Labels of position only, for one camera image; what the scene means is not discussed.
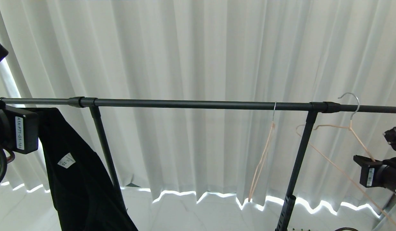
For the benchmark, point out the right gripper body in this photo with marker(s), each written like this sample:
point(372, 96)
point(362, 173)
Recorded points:
point(390, 173)

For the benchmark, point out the pink clothes hanger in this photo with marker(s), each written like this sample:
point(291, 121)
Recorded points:
point(361, 143)
point(262, 160)

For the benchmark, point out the black garment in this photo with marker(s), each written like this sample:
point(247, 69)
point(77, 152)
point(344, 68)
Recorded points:
point(82, 192)

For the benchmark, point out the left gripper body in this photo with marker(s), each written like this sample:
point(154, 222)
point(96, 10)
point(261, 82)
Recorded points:
point(29, 131)

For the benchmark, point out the white curtain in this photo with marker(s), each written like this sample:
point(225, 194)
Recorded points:
point(201, 48)

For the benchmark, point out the white laundry basket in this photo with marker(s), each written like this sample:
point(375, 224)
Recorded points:
point(345, 228)

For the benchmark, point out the black clothes rack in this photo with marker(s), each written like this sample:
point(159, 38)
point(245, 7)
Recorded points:
point(201, 104)

